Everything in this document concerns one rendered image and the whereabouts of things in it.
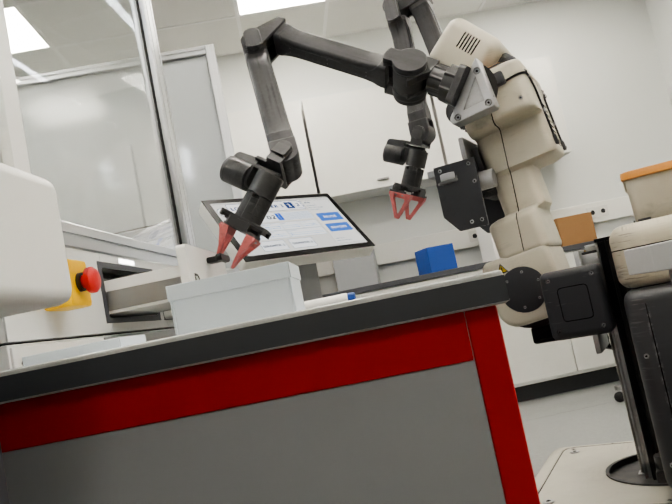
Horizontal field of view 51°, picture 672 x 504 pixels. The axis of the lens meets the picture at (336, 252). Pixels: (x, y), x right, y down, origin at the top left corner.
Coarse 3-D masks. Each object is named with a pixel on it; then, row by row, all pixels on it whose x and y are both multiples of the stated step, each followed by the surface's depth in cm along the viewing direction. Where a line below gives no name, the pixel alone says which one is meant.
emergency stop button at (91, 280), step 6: (84, 270) 104; (90, 270) 104; (96, 270) 106; (84, 276) 104; (90, 276) 104; (96, 276) 105; (84, 282) 104; (90, 282) 104; (96, 282) 105; (90, 288) 104; (96, 288) 105
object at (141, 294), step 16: (160, 272) 126; (176, 272) 126; (112, 288) 126; (128, 288) 126; (144, 288) 125; (160, 288) 125; (112, 304) 126; (128, 304) 126; (144, 304) 126; (160, 304) 127
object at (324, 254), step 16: (208, 208) 223; (208, 224) 223; (352, 224) 246; (368, 240) 241; (256, 256) 211; (272, 256) 214; (288, 256) 217; (304, 256) 222; (320, 256) 226; (336, 256) 231; (352, 256) 236
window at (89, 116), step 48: (48, 0) 132; (96, 0) 159; (48, 48) 127; (96, 48) 153; (144, 48) 191; (48, 96) 123; (96, 96) 147; (144, 96) 181; (48, 144) 119; (96, 144) 141; (144, 144) 173; (96, 192) 136; (144, 192) 165; (144, 240) 158
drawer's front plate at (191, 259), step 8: (176, 248) 124; (184, 248) 124; (192, 248) 129; (200, 248) 135; (184, 256) 124; (192, 256) 127; (200, 256) 133; (208, 256) 139; (184, 264) 124; (192, 264) 126; (200, 264) 132; (208, 264) 138; (216, 264) 144; (224, 264) 152; (184, 272) 123; (192, 272) 125; (200, 272) 131; (208, 272) 137; (216, 272) 143; (224, 272) 150; (184, 280) 123; (192, 280) 124
